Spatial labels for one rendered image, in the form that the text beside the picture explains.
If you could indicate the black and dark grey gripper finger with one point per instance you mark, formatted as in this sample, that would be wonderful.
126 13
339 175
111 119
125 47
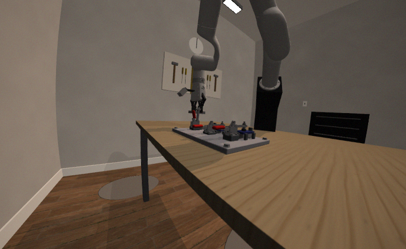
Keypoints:
193 105
201 102

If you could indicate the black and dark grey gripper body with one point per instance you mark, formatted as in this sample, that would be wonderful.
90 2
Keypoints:
199 89

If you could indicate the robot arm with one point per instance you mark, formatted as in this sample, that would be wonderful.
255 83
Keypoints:
273 29

